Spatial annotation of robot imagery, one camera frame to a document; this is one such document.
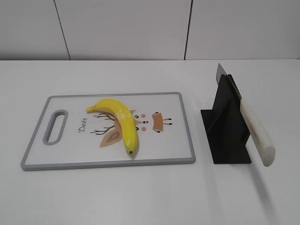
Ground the white-handled kitchen knife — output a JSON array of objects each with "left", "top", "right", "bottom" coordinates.
[{"left": 216, "top": 64, "right": 276, "bottom": 167}]

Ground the yellow plastic banana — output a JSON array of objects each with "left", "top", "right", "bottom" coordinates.
[{"left": 86, "top": 99, "right": 138, "bottom": 154}]

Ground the black knife stand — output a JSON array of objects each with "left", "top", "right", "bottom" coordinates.
[{"left": 201, "top": 75, "right": 251, "bottom": 164}]

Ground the white grey-rimmed cutting board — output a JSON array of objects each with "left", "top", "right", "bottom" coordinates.
[{"left": 21, "top": 92, "right": 195, "bottom": 171}]

